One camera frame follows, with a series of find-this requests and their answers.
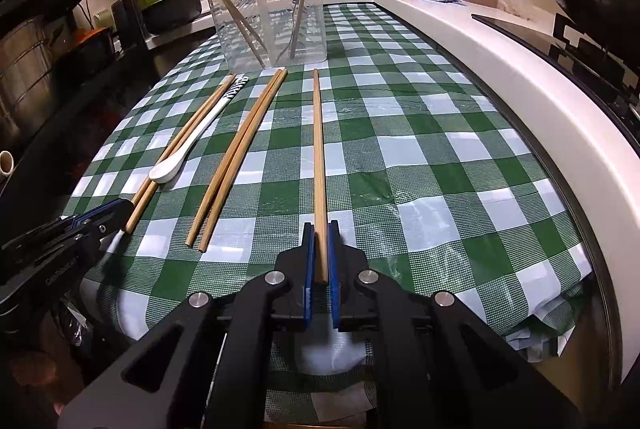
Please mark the steel stock pot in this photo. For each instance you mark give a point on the steel stock pot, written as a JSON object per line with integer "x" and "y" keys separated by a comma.
{"x": 25, "y": 79}

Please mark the black glass gas stove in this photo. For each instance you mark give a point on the black glass gas stove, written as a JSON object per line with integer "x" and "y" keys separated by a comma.
{"x": 520, "y": 34}

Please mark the clear plastic container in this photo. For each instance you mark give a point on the clear plastic container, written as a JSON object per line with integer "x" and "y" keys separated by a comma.
{"x": 270, "y": 9}

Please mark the black pan support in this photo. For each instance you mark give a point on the black pan support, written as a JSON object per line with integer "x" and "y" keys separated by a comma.
{"x": 590, "y": 54}

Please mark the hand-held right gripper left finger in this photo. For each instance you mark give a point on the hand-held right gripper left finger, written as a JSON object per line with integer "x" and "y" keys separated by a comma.
{"x": 309, "y": 289}

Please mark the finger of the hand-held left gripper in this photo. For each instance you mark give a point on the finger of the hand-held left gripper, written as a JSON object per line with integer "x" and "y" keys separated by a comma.
{"x": 100, "y": 210}
{"x": 102, "y": 226}

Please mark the orange container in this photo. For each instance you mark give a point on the orange container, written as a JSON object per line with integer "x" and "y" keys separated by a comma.
{"x": 95, "y": 36}

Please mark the black pot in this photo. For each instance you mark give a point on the black pot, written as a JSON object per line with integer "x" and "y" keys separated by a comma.
{"x": 172, "y": 11}

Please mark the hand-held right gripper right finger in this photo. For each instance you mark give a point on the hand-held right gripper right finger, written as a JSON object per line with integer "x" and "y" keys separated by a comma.
{"x": 334, "y": 304}

